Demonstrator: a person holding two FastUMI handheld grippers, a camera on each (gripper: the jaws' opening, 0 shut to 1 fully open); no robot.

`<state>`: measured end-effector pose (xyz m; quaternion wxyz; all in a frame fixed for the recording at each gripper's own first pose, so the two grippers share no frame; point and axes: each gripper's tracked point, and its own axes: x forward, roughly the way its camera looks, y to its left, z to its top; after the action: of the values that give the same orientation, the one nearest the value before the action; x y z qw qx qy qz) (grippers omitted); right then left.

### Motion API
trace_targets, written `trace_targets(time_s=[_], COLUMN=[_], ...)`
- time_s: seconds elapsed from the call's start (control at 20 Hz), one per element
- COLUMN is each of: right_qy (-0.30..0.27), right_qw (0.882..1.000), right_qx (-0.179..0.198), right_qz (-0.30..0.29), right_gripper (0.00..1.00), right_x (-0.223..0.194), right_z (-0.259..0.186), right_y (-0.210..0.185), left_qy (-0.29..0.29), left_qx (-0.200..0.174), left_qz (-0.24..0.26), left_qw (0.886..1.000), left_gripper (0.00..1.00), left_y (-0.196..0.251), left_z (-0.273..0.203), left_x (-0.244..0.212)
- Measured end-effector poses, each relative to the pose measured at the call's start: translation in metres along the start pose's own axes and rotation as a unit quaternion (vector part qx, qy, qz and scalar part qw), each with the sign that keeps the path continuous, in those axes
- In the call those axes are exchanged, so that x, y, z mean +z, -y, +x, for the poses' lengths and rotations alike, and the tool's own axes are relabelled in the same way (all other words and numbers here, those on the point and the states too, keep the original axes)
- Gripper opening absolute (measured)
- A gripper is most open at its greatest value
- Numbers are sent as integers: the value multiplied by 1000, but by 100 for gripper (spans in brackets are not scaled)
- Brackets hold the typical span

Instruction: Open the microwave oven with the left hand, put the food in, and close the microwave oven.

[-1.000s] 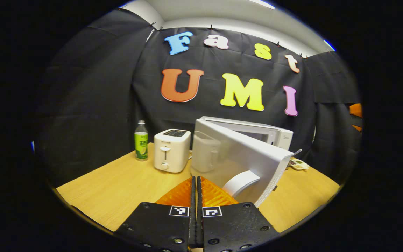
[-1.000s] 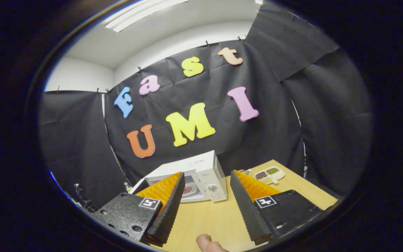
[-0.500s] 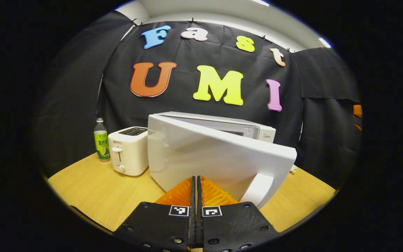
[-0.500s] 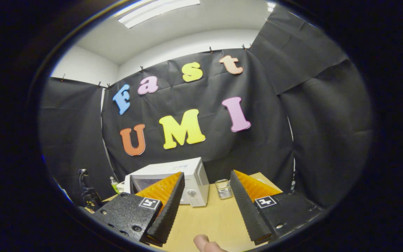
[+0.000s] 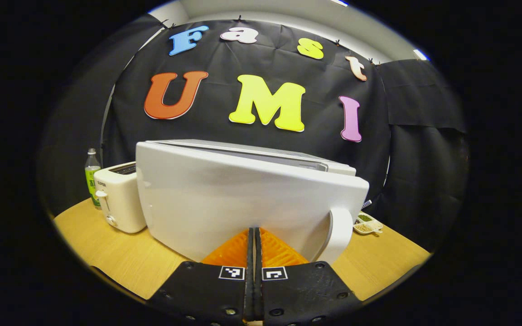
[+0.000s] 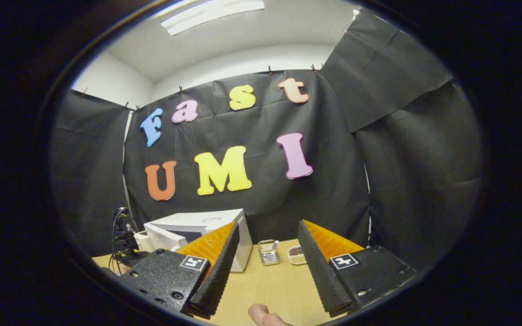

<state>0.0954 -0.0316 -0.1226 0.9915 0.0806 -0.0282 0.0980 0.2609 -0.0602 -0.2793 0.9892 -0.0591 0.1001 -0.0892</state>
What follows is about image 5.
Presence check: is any white microwave oven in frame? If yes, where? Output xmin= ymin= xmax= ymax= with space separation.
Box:
xmin=135 ymin=139 xmax=370 ymax=265

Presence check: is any white condiment tray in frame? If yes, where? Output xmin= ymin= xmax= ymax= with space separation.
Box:
xmin=353 ymin=211 xmax=384 ymax=235

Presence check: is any white toaster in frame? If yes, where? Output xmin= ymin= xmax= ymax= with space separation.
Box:
xmin=93 ymin=162 xmax=147 ymax=234

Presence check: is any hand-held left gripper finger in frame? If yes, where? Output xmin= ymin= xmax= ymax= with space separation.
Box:
xmin=254 ymin=227 xmax=363 ymax=326
xmin=148 ymin=227 xmax=255 ymax=326

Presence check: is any black backdrop cloth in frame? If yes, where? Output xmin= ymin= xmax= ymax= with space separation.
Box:
xmin=37 ymin=14 xmax=470 ymax=254

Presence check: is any green label drink bottle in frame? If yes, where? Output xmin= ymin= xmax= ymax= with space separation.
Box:
xmin=84 ymin=148 xmax=102 ymax=210

